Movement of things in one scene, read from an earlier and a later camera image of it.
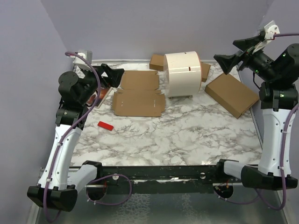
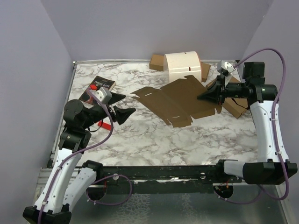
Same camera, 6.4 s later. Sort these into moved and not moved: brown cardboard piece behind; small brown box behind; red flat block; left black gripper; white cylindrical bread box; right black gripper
Moved: right black gripper; left black gripper
Not moved: red flat block; small brown box behind; white cylindrical bread box; brown cardboard piece behind
